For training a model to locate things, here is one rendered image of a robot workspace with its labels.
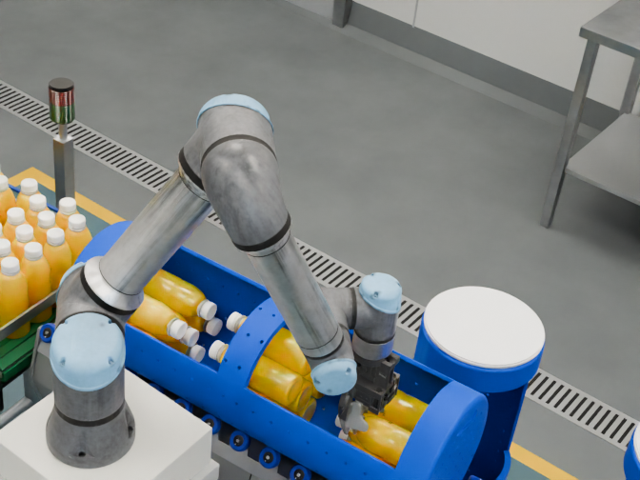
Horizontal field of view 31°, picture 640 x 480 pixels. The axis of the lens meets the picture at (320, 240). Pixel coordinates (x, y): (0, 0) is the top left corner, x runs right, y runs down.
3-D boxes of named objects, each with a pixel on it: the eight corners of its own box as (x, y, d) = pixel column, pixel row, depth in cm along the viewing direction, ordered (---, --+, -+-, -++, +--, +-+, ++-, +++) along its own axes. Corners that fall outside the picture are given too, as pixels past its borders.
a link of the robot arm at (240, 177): (267, 172, 163) (376, 387, 194) (260, 128, 172) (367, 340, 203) (190, 201, 165) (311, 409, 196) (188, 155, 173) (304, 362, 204)
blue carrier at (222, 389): (404, 558, 219) (439, 439, 205) (54, 357, 253) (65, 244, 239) (467, 484, 241) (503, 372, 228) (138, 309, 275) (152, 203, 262)
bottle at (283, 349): (303, 359, 229) (227, 320, 236) (302, 384, 234) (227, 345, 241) (323, 338, 234) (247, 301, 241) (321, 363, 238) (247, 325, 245)
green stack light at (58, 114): (63, 127, 293) (62, 110, 290) (44, 117, 295) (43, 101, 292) (80, 116, 297) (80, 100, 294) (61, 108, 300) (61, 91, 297)
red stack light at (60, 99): (62, 110, 290) (62, 95, 287) (43, 100, 292) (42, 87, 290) (80, 100, 294) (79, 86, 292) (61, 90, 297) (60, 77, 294)
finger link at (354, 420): (359, 451, 221) (370, 412, 217) (332, 437, 224) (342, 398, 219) (367, 444, 224) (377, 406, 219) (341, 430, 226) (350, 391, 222)
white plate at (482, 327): (408, 340, 259) (408, 344, 260) (529, 381, 252) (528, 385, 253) (444, 272, 280) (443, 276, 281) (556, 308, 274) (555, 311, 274)
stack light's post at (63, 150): (74, 444, 363) (63, 143, 297) (65, 438, 364) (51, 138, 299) (83, 436, 366) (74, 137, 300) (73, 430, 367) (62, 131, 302)
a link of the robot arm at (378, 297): (353, 269, 207) (400, 269, 208) (346, 316, 214) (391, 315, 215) (359, 297, 201) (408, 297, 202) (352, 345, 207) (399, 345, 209)
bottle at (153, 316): (107, 310, 253) (174, 347, 246) (91, 302, 247) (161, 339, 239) (123, 281, 254) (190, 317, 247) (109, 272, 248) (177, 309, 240)
